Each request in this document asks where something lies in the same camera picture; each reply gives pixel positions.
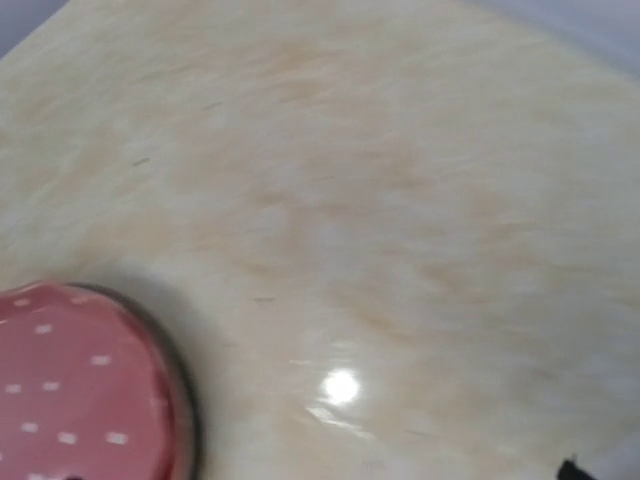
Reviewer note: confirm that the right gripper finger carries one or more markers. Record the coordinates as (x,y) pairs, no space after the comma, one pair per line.
(570,470)

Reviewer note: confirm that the pink scalloped plate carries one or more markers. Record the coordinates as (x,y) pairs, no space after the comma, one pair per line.
(83,392)

